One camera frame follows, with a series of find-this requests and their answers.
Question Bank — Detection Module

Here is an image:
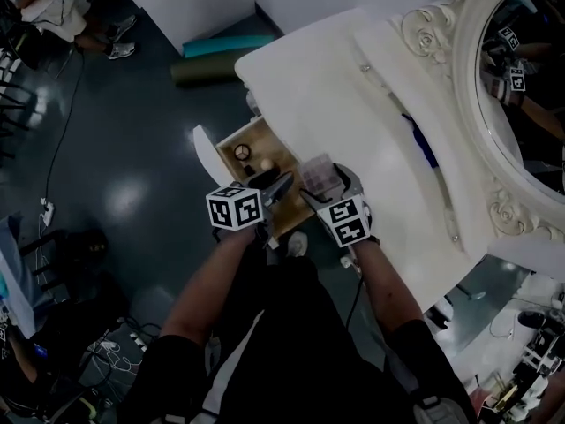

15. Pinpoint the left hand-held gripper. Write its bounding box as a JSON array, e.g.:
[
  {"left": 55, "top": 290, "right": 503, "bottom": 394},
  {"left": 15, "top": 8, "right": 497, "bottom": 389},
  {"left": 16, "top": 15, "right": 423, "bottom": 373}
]
[{"left": 205, "top": 170, "right": 294, "bottom": 249}]

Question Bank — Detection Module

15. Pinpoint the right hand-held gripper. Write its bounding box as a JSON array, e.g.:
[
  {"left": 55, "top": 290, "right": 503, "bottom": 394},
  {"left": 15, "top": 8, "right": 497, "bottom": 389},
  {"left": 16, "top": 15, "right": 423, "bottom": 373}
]
[{"left": 300, "top": 163, "right": 374, "bottom": 249}]

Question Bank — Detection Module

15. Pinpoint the clear makeup palette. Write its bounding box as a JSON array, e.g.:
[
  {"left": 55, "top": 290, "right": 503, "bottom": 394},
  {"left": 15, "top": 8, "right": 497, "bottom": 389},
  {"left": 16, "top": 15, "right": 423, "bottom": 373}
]
[{"left": 298, "top": 151, "right": 345, "bottom": 194}]

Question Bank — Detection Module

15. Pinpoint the black oval makeup case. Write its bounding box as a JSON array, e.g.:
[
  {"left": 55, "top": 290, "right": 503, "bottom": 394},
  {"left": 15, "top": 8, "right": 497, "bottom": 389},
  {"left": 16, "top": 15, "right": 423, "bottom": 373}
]
[{"left": 246, "top": 170, "right": 283, "bottom": 190}]

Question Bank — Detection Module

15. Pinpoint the wooden drawer with white front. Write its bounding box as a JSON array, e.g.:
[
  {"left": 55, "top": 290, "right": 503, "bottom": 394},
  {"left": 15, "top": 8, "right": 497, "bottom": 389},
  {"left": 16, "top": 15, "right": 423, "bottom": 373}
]
[{"left": 192, "top": 117, "right": 317, "bottom": 252}]

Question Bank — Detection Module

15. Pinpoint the person's right forearm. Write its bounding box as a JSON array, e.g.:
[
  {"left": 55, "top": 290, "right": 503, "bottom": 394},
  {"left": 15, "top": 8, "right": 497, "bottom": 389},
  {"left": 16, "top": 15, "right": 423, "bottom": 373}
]
[{"left": 351, "top": 235, "right": 428, "bottom": 333}]

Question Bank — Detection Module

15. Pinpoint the person's left forearm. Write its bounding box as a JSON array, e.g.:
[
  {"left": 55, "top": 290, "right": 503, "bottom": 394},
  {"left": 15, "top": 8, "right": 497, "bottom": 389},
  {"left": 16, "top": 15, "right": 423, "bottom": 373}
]
[{"left": 160, "top": 226, "right": 267, "bottom": 349}]

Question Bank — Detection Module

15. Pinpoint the white dressing table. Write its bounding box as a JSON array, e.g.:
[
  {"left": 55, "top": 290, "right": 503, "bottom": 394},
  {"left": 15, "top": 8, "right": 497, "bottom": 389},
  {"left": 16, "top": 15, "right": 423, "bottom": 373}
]
[{"left": 233, "top": 6, "right": 492, "bottom": 314}]

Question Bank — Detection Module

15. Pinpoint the dark green rolled mat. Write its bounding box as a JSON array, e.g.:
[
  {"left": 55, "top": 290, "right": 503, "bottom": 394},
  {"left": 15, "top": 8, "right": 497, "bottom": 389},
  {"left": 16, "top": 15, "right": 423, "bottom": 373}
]
[{"left": 170, "top": 57, "right": 240, "bottom": 89}]

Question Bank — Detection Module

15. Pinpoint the teal rolled mat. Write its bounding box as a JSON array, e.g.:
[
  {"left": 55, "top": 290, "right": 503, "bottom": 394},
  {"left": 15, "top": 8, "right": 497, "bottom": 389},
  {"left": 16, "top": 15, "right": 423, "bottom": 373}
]
[{"left": 182, "top": 34, "right": 278, "bottom": 59}]

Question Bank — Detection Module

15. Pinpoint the person's black clothing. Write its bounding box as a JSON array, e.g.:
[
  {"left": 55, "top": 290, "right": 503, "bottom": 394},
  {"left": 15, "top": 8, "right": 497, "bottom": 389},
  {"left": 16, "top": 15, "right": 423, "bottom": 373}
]
[{"left": 115, "top": 231, "right": 478, "bottom": 424}]

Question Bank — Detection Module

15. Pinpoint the ornate white framed mirror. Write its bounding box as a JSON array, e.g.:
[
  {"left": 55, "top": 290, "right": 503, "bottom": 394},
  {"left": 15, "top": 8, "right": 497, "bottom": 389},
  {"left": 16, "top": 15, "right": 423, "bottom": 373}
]
[{"left": 389, "top": 0, "right": 565, "bottom": 241}]

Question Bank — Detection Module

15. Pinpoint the white cabinet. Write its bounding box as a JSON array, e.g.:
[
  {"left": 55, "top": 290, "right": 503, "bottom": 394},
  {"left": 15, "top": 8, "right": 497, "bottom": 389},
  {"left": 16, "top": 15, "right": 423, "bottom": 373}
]
[{"left": 113, "top": 0, "right": 258, "bottom": 56}]

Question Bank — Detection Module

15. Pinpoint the white multi-socket power strip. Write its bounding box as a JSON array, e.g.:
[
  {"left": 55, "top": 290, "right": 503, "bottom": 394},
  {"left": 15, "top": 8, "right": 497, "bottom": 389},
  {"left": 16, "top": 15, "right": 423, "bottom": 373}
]
[{"left": 129, "top": 330, "right": 150, "bottom": 353}]

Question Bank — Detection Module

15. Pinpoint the black stool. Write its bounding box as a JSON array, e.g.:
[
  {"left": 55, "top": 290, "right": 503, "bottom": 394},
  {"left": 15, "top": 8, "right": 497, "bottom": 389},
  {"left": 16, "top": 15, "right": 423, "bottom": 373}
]
[{"left": 19, "top": 227, "right": 109, "bottom": 293}]

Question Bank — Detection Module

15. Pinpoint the black chair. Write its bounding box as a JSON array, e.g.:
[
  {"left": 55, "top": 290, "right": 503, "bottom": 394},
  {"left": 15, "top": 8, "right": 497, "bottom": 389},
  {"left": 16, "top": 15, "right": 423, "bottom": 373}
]
[{"left": 0, "top": 44, "right": 34, "bottom": 161}]

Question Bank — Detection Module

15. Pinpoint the black floor cable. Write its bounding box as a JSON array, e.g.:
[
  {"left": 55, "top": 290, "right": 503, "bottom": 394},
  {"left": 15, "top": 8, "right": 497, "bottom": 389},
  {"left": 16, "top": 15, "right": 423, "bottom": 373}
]
[{"left": 43, "top": 44, "right": 86, "bottom": 202}]

